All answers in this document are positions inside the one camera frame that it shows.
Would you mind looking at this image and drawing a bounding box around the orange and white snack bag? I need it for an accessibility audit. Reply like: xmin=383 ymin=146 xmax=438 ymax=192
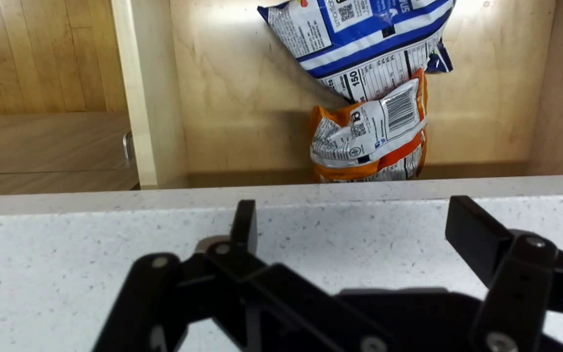
xmin=309 ymin=68 xmax=429 ymax=183

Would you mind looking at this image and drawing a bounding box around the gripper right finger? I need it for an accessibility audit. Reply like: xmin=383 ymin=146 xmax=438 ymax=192
xmin=445 ymin=195 xmax=563 ymax=352

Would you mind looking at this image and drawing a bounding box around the blue and white snack bag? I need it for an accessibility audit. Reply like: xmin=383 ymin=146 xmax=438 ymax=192
xmin=257 ymin=0 xmax=457 ymax=104

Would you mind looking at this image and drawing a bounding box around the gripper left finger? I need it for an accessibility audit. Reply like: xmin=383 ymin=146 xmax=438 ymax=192
xmin=92 ymin=199 xmax=400 ymax=352

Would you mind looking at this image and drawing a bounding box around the light wood drawer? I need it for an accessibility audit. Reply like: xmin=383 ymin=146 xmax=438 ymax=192
xmin=110 ymin=0 xmax=563 ymax=190

